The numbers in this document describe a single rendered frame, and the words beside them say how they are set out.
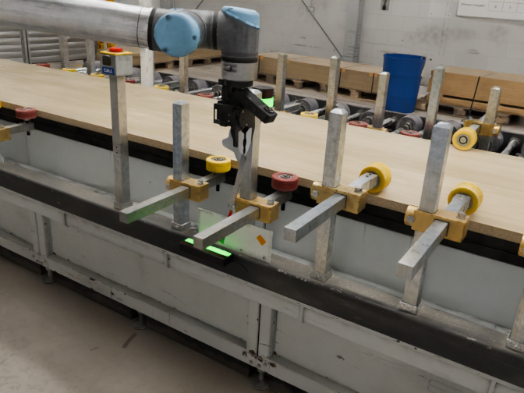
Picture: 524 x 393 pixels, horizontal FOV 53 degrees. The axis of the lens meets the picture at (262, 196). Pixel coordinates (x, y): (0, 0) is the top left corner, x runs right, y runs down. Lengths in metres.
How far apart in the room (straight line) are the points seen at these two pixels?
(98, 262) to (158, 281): 0.37
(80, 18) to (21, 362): 1.53
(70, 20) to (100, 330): 1.56
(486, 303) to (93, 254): 1.68
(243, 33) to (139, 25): 0.25
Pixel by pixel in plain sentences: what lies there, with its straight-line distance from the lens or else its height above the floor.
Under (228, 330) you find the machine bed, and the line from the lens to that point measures 2.11.
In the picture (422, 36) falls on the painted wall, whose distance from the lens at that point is 8.81.
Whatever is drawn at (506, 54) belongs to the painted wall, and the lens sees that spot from 8.47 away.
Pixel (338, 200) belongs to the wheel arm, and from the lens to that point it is 1.28.
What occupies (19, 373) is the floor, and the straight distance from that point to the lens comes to 2.33.
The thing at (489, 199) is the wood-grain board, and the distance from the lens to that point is 1.64.
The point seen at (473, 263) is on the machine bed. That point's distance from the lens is 1.53.
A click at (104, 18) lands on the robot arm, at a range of 1.21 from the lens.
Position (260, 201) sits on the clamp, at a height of 0.87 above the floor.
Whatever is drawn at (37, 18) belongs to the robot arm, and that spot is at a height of 1.34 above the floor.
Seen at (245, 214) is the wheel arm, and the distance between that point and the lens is 1.42.
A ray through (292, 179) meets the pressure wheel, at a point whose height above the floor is 0.91.
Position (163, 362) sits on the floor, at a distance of 2.27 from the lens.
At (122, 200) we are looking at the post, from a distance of 1.84.
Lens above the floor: 1.43
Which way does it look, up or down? 22 degrees down
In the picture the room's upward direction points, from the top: 3 degrees clockwise
